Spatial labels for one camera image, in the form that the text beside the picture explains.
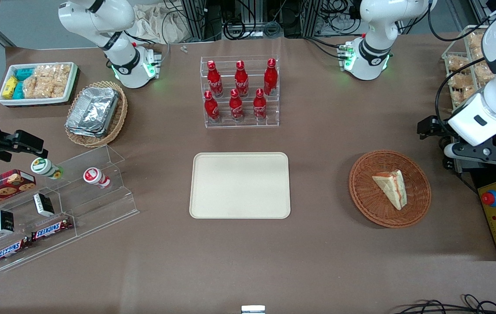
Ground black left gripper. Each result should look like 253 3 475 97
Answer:
417 116 461 144

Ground triangular white bread sandwich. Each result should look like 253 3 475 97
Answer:
372 169 407 211

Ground white rectangular snack tray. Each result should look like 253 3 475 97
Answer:
0 61 79 107

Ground brown wicker basket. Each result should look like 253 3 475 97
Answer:
349 150 432 229

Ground light wicker basket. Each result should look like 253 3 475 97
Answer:
64 80 129 148

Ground beige plastic tray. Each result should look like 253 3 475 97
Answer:
189 152 291 219

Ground green-capped yogurt bottle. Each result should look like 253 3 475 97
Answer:
31 157 64 180

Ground yellow snack box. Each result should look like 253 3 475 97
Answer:
2 76 19 100

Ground small black box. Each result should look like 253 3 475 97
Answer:
33 193 55 218
0 209 16 235

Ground clear rice cracker bag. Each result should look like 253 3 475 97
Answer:
23 77 68 99
33 64 72 83

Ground red-capped yogurt bottle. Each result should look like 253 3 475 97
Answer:
83 167 112 189

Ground stacked aluminium foil trays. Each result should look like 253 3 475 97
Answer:
65 86 120 138

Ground brown snickers bar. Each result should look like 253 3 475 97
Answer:
31 217 74 242
0 238 32 266

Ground clear acrylic stepped shelf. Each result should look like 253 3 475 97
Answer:
0 144 140 273

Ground red cola bottle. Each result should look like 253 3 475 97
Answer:
253 88 267 121
204 90 221 122
229 89 244 121
234 60 250 97
207 60 224 98
263 58 278 96

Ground clear acrylic bottle rack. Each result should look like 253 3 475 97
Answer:
200 55 280 129

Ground beige crumpled cloth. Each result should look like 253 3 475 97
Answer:
132 3 192 44

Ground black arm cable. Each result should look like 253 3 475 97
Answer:
434 56 496 131

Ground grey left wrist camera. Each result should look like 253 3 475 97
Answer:
443 139 496 167

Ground white wire basket rack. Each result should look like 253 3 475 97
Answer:
441 24 496 115

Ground black floor cables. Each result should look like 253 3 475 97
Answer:
398 294 496 314

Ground tangled black background cables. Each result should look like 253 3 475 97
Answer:
222 0 284 41

